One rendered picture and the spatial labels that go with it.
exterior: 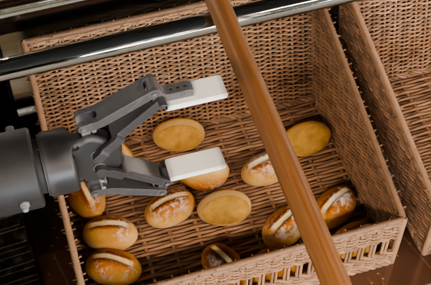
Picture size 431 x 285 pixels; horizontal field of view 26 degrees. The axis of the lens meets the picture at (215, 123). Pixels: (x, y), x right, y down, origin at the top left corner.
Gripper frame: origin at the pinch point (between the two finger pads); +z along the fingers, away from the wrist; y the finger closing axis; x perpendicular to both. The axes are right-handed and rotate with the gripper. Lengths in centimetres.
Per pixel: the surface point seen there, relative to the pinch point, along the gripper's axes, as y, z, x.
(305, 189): -0.8, 6.9, 11.8
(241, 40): -1.0, 6.7, -10.9
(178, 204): 56, 1, -25
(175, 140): 57, 4, -40
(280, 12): 3.1, 14.3, -17.8
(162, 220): 57, -3, -24
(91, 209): 57, -14, -30
